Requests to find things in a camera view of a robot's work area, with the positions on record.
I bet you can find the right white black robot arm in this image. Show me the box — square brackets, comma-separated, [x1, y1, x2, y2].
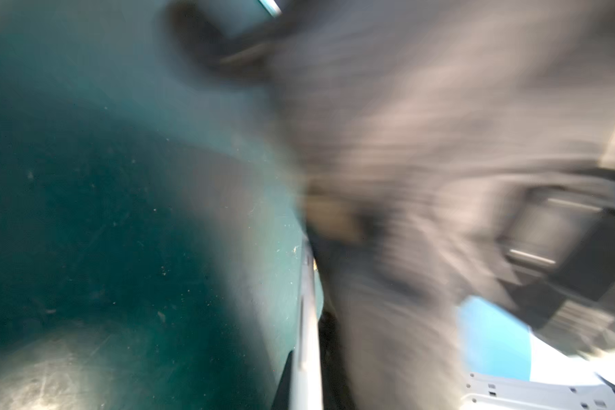
[460, 169, 615, 409]

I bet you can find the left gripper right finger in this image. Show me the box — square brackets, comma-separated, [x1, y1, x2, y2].
[319, 312, 356, 410]

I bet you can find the white frame drawing tablet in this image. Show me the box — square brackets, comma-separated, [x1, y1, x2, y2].
[289, 237, 324, 410]

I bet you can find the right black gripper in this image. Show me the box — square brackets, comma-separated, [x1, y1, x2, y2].
[499, 168, 615, 354]

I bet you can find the blue wiping cloth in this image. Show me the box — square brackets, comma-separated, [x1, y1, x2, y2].
[165, 1, 615, 409]

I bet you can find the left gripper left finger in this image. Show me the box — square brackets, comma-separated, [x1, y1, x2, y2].
[270, 350, 294, 410]

